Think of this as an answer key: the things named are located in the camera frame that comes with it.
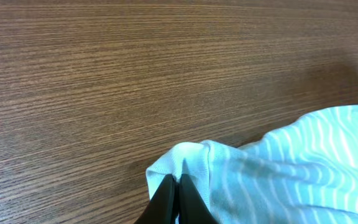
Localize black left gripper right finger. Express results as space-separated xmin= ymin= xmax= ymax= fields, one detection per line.
xmin=178 ymin=174 xmax=218 ymax=224

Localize light blue striped shorts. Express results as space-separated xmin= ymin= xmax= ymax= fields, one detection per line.
xmin=145 ymin=105 xmax=358 ymax=223

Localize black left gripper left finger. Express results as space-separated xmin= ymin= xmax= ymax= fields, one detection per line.
xmin=135 ymin=174 xmax=177 ymax=224

